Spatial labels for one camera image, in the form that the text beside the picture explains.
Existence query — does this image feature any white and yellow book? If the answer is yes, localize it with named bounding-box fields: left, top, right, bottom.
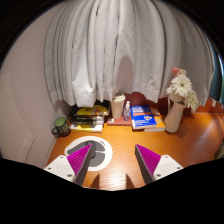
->
left=70, top=123, right=105, bottom=133

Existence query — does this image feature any white lidded cup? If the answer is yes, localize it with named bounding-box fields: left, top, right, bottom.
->
left=110, top=92, right=127, bottom=120

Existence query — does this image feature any white ceramic vase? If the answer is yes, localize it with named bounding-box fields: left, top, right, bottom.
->
left=163, top=98, right=186, bottom=134

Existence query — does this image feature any flat red book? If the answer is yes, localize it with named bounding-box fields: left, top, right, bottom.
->
left=106, top=116, right=133, bottom=126

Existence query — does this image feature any blue book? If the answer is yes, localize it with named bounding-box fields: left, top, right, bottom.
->
left=130, top=104, right=158, bottom=130

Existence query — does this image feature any yellow and black book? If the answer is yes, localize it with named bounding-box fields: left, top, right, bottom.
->
left=69, top=104, right=111, bottom=118

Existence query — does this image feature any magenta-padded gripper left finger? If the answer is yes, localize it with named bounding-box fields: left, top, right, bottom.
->
left=43, top=143, right=94, bottom=187

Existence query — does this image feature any small clear bottle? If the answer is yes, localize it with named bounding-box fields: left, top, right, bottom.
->
left=122, top=100, right=132, bottom=122

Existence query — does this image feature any round white grey mouse pad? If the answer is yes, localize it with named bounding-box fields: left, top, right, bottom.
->
left=64, top=135, right=114, bottom=172

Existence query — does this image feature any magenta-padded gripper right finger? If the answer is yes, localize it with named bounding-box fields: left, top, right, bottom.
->
left=134, top=143, right=185, bottom=186

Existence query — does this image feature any green mug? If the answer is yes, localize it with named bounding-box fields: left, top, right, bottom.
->
left=51, top=116, right=72, bottom=138

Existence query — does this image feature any window pane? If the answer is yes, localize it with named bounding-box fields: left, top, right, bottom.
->
left=209, top=49, right=224, bottom=106

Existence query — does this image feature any dark grey computer mouse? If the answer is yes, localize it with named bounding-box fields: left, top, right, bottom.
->
left=89, top=141, right=108, bottom=160

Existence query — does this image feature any white curtain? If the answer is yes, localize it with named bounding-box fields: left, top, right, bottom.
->
left=44, top=0, right=216, bottom=108

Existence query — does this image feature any white daisy flower bunch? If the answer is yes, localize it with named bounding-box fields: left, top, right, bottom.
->
left=165, top=67, right=200, bottom=113

